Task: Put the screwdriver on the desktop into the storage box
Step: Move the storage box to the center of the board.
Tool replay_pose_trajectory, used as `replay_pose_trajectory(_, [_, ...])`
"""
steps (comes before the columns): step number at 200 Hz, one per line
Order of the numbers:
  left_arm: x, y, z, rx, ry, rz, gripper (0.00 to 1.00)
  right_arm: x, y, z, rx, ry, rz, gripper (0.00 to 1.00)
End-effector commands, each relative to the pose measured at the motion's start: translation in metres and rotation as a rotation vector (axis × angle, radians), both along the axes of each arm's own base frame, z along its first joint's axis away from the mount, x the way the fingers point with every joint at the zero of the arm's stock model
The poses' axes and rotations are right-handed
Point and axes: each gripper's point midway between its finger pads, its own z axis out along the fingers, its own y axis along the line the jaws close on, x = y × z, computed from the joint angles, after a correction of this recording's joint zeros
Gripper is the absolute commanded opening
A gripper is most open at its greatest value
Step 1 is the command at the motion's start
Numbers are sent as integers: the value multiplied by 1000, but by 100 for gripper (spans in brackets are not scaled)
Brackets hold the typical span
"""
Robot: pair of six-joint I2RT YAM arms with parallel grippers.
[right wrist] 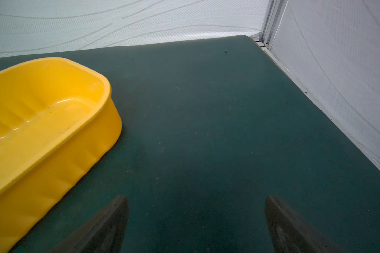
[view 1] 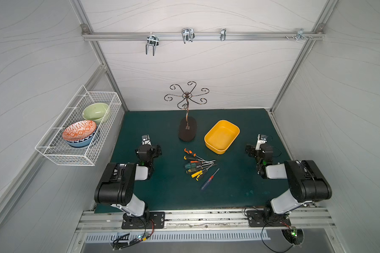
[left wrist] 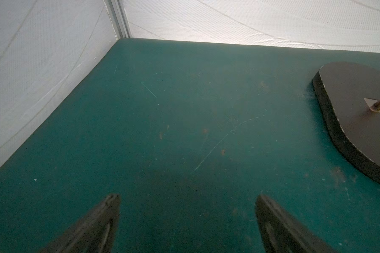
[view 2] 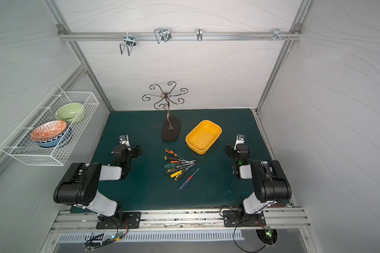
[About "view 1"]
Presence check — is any purple handle red screwdriver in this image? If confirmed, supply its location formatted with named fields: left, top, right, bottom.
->
left=201, top=168, right=220, bottom=191

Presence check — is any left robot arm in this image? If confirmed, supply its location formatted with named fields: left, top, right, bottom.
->
left=94, top=144, right=161, bottom=222

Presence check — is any black cable bundle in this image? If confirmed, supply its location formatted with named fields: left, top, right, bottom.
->
left=112, top=218, right=156, bottom=251

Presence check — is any blue bowl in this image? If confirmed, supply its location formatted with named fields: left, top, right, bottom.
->
left=64, top=132, right=96, bottom=148

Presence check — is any small metal hook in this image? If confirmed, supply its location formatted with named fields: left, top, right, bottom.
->
left=220, top=28, right=227, bottom=41

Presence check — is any black screwdriver yellow cap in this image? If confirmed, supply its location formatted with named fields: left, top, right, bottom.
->
left=184, top=156, right=215, bottom=163

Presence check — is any yellow slim screwdriver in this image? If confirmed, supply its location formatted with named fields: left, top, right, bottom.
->
left=192, top=168, right=209, bottom=178

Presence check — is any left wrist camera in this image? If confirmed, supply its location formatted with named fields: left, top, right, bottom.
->
left=141, top=135, right=152, bottom=146

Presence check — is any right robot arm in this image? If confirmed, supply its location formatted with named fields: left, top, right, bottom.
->
left=245, top=143, right=332, bottom=221

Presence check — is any yellow plastic storage box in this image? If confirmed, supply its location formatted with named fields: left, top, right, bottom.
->
left=204, top=120, right=240, bottom=155

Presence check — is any aluminium wall rail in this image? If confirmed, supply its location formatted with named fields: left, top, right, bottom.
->
left=82, top=31, right=326, bottom=42

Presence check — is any green ceramic bowl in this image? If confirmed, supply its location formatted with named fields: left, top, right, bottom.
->
left=82, top=103, right=109, bottom=126

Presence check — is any metal peg hook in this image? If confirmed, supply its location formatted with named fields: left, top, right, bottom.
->
left=285, top=29, right=313, bottom=42

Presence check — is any white wire wall basket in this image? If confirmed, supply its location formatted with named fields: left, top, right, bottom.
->
left=35, top=86, right=121, bottom=166

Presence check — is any orange patterned bowl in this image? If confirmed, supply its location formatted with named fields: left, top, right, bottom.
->
left=62, top=120, right=97, bottom=141

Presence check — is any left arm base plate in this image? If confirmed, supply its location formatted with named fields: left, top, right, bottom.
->
left=121, top=211, right=166, bottom=230

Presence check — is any metal double hook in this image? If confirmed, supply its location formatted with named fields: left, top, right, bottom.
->
left=145, top=34, right=159, bottom=56

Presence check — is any metal loop hook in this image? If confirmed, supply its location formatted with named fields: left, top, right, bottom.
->
left=181, top=28, right=195, bottom=44

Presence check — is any black round fan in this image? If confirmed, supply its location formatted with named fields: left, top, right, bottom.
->
left=281, top=228, right=305, bottom=246

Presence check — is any white vent strip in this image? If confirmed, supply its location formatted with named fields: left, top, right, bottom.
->
left=85, top=229, right=271, bottom=244

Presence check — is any black yellow phillips screwdriver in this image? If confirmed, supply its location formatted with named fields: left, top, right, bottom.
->
left=195, top=164, right=215, bottom=181

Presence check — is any clear handle small screwdriver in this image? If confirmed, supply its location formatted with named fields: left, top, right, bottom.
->
left=186, top=166, right=207, bottom=175

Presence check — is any copper scroll hook stand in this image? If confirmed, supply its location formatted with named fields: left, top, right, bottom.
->
left=164, top=81, right=210, bottom=142

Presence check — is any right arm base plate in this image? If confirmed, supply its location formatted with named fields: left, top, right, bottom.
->
left=244, top=209, right=291, bottom=228

